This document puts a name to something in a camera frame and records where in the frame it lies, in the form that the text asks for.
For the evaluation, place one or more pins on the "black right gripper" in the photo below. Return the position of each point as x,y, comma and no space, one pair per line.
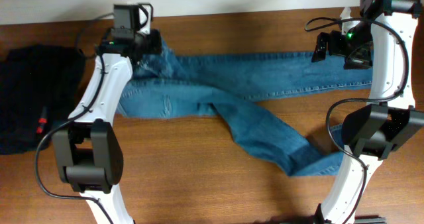
364,61

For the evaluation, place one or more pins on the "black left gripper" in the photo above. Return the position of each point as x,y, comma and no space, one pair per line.
156,44

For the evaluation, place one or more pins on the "blue denim jeans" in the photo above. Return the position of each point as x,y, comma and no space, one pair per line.
168,85

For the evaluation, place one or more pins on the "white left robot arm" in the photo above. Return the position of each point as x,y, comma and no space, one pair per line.
88,155

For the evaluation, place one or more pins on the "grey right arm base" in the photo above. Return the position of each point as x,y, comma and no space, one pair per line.
312,220

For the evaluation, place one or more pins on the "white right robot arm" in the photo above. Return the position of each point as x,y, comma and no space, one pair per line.
380,39

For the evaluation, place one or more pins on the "black fabric bag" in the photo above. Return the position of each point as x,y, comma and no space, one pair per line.
38,87

